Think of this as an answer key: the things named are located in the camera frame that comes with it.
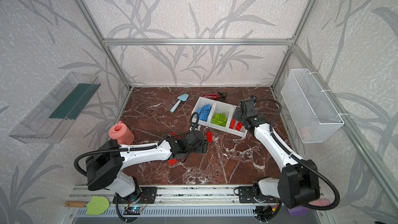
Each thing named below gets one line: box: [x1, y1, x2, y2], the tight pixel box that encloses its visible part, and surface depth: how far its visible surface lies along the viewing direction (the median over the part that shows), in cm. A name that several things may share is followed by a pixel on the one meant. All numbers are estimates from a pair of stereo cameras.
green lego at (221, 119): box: [215, 113, 227, 128], surface depth 98 cm
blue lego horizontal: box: [200, 103, 212, 114], surface depth 104 cm
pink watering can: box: [108, 120, 135, 145], surface depth 86 cm
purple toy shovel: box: [286, 205, 309, 217], surface depth 71 cm
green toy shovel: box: [64, 196, 110, 216], surface depth 72 cm
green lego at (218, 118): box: [210, 113, 225, 127], surface depth 98 cm
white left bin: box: [191, 96, 217, 127], surface depth 105 cm
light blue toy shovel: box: [169, 93, 190, 114], surface depth 113 cm
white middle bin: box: [207, 100, 235, 132], surface depth 101 cm
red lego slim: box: [235, 121, 244, 132], surface depth 98 cm
